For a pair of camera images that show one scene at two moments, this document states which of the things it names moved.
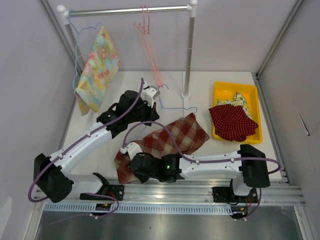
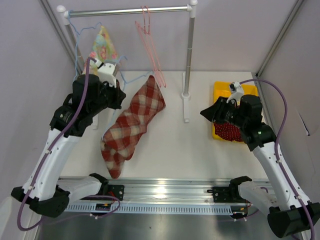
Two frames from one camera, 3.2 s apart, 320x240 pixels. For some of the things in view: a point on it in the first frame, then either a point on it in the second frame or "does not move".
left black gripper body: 144,112 → 109,96
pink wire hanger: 144,33 does not move
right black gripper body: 144,179 → 227,111
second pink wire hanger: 143,32 does not move
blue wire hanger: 168,108 → 124,82
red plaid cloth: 187,132 → 118,144
